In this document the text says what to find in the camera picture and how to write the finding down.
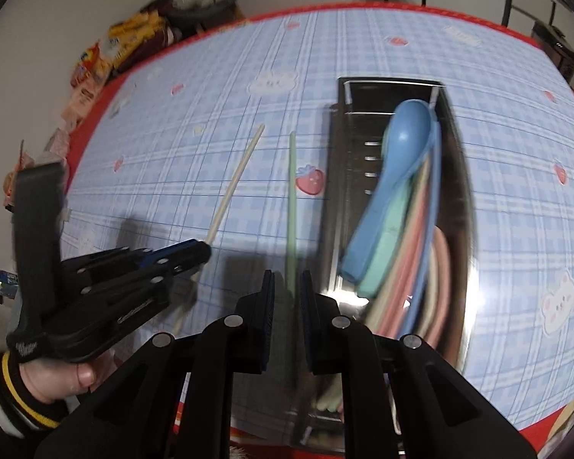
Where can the blue plaid table mat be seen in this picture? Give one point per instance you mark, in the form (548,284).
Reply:
(196,86)

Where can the grey wooden stool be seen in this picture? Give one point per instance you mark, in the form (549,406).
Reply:
(205,14)

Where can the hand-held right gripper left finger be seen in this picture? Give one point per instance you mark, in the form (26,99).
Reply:
(268,320)

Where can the blue plastic spoon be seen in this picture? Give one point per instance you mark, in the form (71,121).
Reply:
(402,138)

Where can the person's left forearm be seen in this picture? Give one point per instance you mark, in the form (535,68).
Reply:
(9,392)

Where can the green chopstick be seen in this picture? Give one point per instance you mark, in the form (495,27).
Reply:
(292,201)
(327,394)

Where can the orange chopsticks pair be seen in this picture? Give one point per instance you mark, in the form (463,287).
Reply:
(414,260)

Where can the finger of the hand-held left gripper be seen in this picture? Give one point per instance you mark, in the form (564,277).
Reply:
(186,267)
(172,252)

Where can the black metal rack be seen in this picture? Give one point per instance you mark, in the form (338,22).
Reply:
(509,0)

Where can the white paper card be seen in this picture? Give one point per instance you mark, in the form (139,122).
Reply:
(120,107)

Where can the rice cooker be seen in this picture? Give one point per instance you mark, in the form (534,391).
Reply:
(555,50)

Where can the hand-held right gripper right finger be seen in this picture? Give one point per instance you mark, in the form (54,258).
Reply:
(308,320)

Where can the green plastic spoon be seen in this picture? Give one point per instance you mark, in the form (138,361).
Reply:
(390,258)

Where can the person's left hand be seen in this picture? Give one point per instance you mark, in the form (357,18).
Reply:
(57,380)

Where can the orange snack bags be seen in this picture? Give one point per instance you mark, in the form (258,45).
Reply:
(91,64)

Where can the blue chopstick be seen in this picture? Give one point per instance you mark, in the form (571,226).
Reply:
(433,210)

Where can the pink white bag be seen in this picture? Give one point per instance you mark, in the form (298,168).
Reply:
(79,105)

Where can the metal utensil tray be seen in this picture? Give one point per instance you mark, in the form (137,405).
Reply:
(351,153)

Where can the cream chopstick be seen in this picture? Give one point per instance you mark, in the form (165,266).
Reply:
(234,186)

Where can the pink chopstick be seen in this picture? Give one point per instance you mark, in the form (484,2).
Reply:
(447,272)

